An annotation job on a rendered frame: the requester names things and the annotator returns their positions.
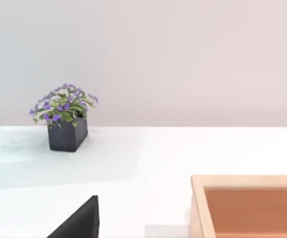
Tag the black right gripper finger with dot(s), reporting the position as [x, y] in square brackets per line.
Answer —
[85, 221]

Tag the purple flowers in dark pot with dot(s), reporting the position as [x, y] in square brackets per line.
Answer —
[67, 135]

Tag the shallow salmon-coloured box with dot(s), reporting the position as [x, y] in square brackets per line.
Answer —
[252, 210]

